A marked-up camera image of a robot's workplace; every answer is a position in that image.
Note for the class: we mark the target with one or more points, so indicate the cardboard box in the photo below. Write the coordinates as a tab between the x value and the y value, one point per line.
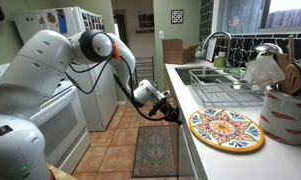
176	51

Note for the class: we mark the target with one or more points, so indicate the patterned wall picture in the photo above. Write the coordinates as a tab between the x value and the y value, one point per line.
177	16

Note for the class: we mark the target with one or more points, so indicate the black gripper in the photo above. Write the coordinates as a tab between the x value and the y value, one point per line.
164	106

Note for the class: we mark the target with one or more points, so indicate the wire dish drying rack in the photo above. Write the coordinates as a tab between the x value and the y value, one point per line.
237	93

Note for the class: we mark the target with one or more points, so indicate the white red utensil crock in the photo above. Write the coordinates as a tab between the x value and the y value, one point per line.
280	117

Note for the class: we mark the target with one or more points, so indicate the white kitchen stove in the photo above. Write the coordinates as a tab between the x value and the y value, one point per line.
53	123

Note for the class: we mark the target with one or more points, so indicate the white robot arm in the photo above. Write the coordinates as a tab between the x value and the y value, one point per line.
56	52

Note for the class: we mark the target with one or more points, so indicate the wooden slotted spatula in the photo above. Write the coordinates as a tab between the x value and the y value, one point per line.
292	79

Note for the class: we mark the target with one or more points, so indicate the white refrigerator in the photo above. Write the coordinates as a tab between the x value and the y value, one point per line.
100	105

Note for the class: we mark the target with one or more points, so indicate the metal ladle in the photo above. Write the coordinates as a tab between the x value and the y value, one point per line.
268	49

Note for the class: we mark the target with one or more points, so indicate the chrome kitchen faucet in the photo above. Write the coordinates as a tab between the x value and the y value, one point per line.
217	45

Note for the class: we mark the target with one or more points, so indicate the patterned floor rug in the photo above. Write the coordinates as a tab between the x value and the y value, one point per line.
154	154

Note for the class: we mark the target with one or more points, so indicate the green soap bottle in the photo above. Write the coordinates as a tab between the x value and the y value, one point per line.
219	60

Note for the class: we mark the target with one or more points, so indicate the steel kitchen sink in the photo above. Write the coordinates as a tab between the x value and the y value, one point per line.
203	74

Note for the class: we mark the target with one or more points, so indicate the black wire shelf rack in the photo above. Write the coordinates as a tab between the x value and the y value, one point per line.
144	69

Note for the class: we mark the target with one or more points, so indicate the colourful painted round trivet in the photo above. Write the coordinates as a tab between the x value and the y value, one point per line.
226	130

